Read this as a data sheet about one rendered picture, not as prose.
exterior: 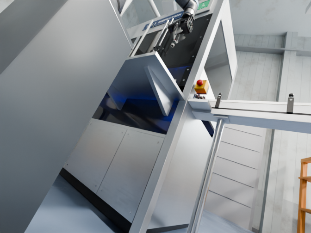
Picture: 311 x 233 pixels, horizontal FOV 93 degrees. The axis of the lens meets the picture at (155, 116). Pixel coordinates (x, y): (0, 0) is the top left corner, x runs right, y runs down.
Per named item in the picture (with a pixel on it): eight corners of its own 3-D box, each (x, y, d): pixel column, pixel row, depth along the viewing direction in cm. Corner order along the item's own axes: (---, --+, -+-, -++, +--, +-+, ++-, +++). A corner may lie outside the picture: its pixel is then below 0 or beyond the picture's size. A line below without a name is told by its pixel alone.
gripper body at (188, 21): (186, 22, 87) (192, 9, 91) (173, 26, 93) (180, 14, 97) (190, 34, 93) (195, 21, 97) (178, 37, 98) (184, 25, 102)
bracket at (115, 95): (118, 110, 132) (125, 98, 137) (121, 110, 131) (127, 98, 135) (87, 86, 108) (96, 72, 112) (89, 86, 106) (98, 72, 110)
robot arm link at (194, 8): (185, 3, 104) (193, 12, 107) (180, 13, 100) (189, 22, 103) (193, -7, 97) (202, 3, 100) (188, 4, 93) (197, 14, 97)
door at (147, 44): (120, 72, 169) (140, 37, 188) (151, 69, 141) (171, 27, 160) (120, 72, 169) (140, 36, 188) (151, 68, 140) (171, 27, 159)
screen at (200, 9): (188, 17, 149) (194, 4, 156) (209, 10, 136) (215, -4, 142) (188, 16, 148) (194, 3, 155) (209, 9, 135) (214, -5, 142)
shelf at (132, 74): (124, 102, 148) (125, 100, 148) (189, 107, 105) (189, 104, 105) (83, 68, 113) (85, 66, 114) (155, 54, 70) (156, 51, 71)
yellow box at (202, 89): (196, 94, 105) (199, 86, 107) (207, 95, 100) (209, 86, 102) (193, 88, 99) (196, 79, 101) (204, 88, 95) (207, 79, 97)
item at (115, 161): (88, 165, 269) (111, 123, 297) (195, 232, 142) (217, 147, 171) (26, 147, 197) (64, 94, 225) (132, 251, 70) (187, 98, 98)
